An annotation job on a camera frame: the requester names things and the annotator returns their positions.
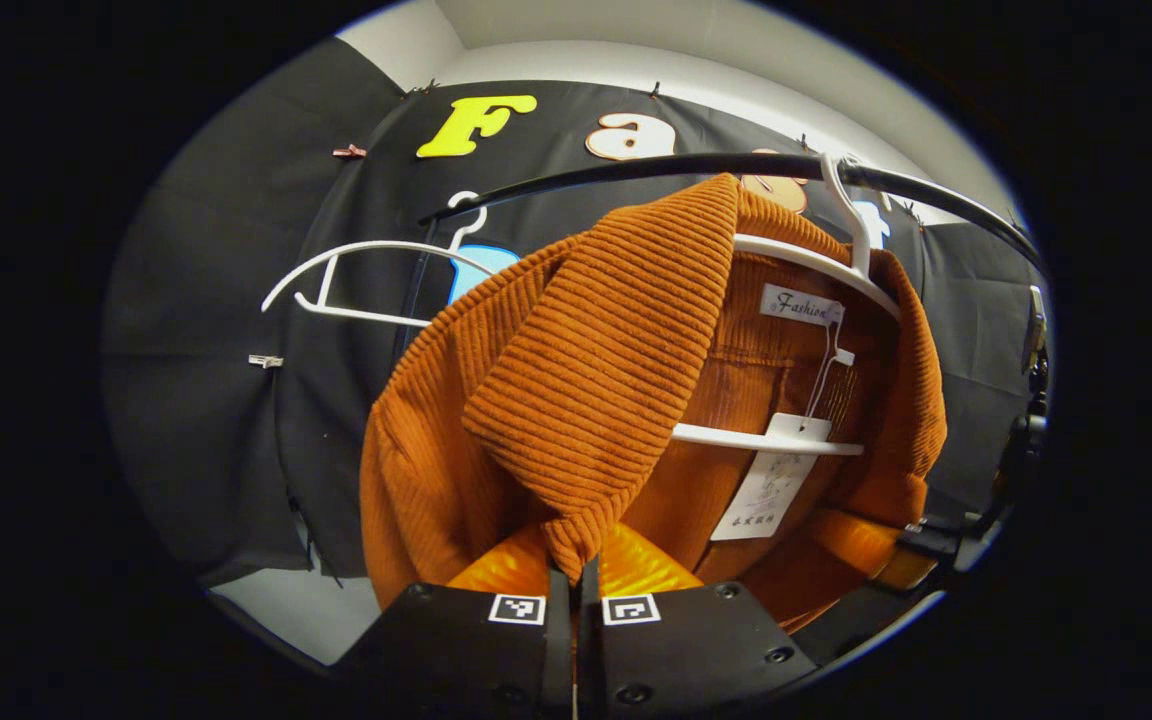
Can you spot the empty white plastic hanger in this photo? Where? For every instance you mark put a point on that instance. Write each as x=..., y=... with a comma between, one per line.
x=386, y=243

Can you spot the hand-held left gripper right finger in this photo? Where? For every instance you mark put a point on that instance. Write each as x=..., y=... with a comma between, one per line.
x=686, y=650

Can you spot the silver cloth clip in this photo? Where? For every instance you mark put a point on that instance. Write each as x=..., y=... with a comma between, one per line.
x=265, y=360

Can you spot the black clothes rack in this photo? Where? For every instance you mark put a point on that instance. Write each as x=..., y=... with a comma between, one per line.
x=636, y=170

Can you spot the red cloth clip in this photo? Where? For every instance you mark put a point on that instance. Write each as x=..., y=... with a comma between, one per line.
x=349, y=152

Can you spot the white hanger with crossbar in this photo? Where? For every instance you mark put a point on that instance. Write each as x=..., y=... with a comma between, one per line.
x=736, y=438

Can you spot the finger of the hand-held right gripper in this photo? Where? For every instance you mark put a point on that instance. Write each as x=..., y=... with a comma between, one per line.
x=926, y=540

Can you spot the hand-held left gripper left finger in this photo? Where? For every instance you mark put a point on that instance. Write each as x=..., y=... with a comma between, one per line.
x=456, y=640

